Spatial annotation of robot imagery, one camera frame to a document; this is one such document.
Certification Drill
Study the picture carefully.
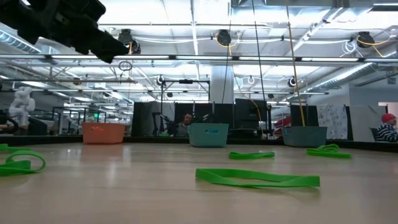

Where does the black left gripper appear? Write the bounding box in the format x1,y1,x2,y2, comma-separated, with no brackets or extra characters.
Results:
0,0,130,65

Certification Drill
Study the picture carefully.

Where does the black partition panel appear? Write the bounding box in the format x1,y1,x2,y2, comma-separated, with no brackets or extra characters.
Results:
290,103,318,127
234,98,272,131
173,102,195,125
131,100,175,137
194,102,235,124

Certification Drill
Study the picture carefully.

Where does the orange plastic basket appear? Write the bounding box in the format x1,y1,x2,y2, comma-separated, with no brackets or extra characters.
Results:
81,121,127,145

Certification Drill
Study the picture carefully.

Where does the white robot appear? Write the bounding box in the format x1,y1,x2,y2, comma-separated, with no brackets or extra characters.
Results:
8,86,37,127

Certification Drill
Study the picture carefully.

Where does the person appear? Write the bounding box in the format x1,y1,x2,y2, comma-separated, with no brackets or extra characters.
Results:
374,113,398,143
175,112,195,138

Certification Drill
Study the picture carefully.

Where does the white pillar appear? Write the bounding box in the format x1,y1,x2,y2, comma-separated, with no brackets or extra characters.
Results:
210,64,235,105

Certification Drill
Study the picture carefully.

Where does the teal plastic basket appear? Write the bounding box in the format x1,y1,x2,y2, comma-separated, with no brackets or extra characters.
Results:
187,122,230,148

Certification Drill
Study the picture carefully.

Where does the red storage rack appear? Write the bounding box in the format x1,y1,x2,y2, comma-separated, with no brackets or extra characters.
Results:
272,115,294,138

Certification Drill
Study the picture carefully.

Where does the blue-grey plastic basket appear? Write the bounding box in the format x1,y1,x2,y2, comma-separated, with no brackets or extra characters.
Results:
282,125,328,148

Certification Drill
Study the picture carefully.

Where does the white patterned cloth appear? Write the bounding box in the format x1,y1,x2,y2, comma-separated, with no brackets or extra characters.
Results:
316,103,349,141

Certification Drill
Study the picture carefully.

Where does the black hanging cable ring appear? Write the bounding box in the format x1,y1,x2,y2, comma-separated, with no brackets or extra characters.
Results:
118,59,134,72

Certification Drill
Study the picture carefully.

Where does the black robot station frame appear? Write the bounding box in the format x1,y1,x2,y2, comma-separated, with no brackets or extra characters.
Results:
151,78,211,137

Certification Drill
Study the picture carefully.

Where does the black hanging cable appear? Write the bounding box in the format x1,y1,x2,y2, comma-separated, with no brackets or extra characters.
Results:
251,0,269,131

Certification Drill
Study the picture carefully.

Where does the yellow hanging cable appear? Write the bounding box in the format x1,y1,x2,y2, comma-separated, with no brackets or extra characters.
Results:
285,0,307,127

